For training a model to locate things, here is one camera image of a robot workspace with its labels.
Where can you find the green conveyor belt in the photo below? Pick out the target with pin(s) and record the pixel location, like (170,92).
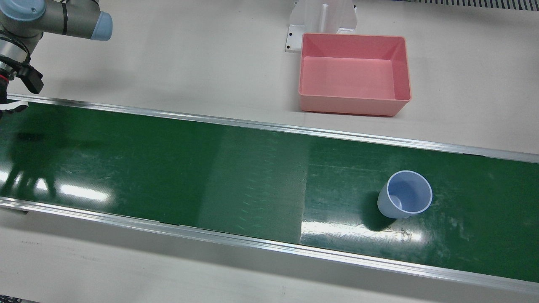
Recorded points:
(210,176)

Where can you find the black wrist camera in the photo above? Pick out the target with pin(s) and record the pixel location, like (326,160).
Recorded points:
(31,79)

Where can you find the black ribbed grille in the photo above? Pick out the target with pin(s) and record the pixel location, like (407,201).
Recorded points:
(476,3)

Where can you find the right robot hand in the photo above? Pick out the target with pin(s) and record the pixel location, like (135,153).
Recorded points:
(12,107)

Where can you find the right UR5e robot arm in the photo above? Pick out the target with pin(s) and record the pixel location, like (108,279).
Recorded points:
(50,19)

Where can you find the light blue plastic cup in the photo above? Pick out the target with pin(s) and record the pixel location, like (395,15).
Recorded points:
(404,198)

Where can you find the pink plastic box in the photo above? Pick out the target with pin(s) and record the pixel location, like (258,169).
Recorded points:
(349,80)

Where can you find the white metal bracket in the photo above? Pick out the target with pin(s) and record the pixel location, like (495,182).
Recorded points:
(322,19)

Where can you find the silver conveyor side rail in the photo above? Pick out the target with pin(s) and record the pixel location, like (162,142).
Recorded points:
(269,246)
(269,125)

